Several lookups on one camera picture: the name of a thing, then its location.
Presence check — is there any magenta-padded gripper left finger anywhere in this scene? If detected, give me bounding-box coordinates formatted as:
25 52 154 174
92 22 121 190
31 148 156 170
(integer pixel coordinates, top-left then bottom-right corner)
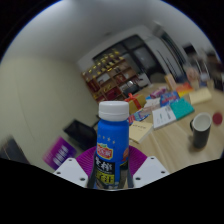
53 145 99 189

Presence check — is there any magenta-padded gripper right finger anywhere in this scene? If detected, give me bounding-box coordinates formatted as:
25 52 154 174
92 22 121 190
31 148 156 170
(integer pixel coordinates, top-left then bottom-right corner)
128 145 170 189

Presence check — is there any blue bottle with white cap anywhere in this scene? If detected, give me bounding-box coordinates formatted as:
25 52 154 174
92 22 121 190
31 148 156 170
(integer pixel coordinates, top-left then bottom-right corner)
94 100 131 190

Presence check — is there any purple sign board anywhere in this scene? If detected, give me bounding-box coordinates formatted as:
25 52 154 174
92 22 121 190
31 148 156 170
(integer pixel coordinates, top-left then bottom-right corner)
42 135 78 171

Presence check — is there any black office chair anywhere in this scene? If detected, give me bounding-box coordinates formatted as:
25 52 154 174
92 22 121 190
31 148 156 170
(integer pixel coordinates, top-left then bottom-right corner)
63 119 98 151

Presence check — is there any thick tan book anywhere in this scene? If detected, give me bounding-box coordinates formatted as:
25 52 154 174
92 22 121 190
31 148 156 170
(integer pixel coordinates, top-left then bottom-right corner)
128 120 154 145

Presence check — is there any white book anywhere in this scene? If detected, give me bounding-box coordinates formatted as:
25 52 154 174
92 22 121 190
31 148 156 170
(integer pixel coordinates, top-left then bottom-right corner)
151 104 178 131

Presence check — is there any black mug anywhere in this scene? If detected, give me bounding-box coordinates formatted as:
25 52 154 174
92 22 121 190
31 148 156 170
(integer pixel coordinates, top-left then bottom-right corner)
189 112 213 150

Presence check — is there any yellow gift box, red ribbon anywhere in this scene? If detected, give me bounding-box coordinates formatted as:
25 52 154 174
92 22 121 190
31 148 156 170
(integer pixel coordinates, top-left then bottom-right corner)
124 93 148 115

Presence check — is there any blue patterned book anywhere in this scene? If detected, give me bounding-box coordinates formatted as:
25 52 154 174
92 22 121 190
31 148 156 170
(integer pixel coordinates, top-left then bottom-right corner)
159 90 181 107

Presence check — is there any small pink box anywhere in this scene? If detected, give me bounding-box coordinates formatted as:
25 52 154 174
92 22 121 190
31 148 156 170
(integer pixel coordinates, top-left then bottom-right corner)
149 87 168 99

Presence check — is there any flat round red coaster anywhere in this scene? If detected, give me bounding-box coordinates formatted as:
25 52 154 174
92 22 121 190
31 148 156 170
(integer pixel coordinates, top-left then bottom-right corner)
212 112 224 126

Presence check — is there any orange book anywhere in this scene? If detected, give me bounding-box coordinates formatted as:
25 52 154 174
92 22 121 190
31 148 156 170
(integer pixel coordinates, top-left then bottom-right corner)
175 82 194 98

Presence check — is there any flat tan book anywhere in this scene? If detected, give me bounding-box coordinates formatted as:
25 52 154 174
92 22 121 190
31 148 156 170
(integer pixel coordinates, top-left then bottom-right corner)
188 87 213 106

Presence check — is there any upright beige carton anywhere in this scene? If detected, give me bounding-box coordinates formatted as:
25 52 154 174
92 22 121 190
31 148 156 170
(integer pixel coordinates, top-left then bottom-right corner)
163 73 178 92

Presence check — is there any wooden shelf unit with trophies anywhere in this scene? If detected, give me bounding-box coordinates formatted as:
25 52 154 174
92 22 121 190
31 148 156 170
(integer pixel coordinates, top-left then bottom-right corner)
80 48 141 103

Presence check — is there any black framed glass door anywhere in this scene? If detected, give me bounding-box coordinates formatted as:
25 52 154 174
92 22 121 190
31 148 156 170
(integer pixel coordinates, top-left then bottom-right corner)
116 33 161 84

